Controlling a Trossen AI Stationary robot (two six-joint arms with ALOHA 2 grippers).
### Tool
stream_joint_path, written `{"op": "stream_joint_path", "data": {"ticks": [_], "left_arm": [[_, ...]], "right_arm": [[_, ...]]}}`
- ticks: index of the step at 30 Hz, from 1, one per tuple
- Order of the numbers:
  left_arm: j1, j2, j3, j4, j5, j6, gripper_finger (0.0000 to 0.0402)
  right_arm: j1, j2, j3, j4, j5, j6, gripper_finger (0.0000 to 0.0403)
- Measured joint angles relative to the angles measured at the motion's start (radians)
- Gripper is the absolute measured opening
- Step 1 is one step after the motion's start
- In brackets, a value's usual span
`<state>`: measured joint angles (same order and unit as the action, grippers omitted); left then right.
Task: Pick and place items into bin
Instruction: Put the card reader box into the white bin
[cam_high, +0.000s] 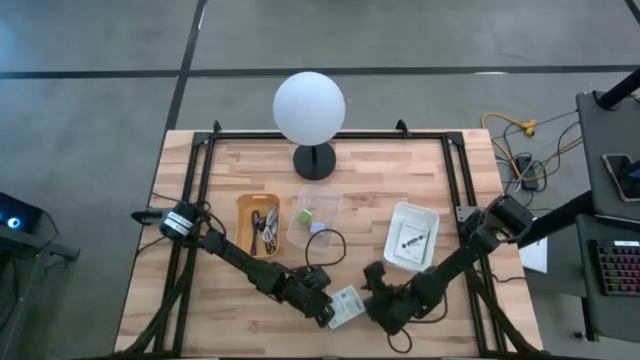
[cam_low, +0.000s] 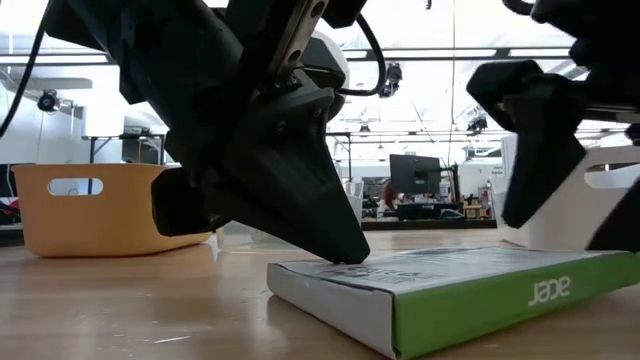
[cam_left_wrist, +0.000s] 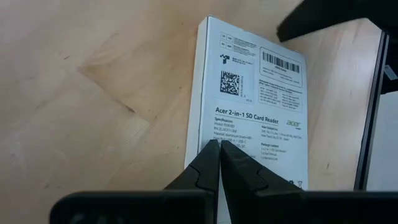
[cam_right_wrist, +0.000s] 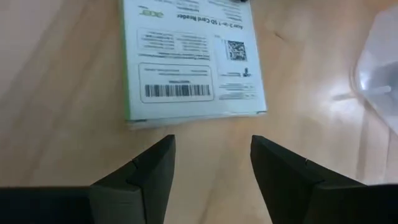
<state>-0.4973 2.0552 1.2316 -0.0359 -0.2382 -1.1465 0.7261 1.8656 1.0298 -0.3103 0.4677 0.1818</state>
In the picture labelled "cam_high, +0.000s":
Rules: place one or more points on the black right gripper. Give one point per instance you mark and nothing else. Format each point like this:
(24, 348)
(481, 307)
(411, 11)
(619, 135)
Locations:
(395, 309)

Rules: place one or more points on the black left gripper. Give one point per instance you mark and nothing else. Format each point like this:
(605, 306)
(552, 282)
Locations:
(312, 299)

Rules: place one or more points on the white densely printed booklet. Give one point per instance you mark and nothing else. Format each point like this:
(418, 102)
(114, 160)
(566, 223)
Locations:
(347, 305)

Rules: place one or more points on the white booklet with tool picture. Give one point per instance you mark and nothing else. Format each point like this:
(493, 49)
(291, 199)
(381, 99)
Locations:
(412, 245)

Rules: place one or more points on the lavender cube charger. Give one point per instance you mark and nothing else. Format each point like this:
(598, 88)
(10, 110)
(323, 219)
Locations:
(317, 227)

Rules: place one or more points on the green cube charger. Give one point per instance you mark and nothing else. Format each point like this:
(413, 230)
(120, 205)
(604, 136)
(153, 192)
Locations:
(304, 216)

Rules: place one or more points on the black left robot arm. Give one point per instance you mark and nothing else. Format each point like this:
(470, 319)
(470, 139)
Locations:
(250, 267)

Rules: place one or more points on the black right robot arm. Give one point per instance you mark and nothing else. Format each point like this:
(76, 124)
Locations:
(460, 260)

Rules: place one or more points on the white plastic bin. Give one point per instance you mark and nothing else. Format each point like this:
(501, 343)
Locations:
(407, 210)

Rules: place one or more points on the clear plastic bin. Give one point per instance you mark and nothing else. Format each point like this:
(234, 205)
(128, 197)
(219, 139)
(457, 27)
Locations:
(326, 200)

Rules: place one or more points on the orange plastic bin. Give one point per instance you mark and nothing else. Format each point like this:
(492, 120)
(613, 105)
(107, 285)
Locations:
(245, 210)

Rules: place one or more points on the white paper sheet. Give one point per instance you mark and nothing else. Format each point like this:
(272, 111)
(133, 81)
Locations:
(534, 255)

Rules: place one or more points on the white globe table lamp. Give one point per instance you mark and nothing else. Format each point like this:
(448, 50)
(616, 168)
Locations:
(308, 107)

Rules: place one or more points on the black desk support bar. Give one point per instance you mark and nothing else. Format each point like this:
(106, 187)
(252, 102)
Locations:
(560, 217)

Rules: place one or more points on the dark grey keyboard tray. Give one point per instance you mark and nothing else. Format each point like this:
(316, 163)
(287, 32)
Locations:
(610, 315)

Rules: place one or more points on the backlit black keyboard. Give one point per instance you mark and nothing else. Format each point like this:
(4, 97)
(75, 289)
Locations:
(620, 267)

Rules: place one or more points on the grey desk top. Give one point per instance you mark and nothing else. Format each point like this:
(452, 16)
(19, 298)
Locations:
(600, 145)

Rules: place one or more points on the black smartphone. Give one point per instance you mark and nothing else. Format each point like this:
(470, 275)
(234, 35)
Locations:
(620, 175)

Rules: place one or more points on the grey metal side stand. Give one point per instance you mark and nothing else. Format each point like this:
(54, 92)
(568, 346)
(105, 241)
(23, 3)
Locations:
(30, 247)

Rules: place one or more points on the black device with blue light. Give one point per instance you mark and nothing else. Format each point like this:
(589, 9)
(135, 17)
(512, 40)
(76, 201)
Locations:
(15, 215)

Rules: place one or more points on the black monitor stand pole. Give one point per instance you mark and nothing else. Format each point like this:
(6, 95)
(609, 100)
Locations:
(620, 90)

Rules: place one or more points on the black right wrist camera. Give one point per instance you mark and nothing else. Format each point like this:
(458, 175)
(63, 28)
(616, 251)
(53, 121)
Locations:
(374, 275)

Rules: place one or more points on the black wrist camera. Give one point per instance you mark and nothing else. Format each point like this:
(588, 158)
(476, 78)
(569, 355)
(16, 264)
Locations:
(374, 275)
(315, 276)

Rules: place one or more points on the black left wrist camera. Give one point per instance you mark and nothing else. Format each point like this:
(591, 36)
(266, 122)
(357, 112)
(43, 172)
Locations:
(315, 276)

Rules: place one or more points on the black metal table frame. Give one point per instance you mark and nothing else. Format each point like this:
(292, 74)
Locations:
(325, 135)

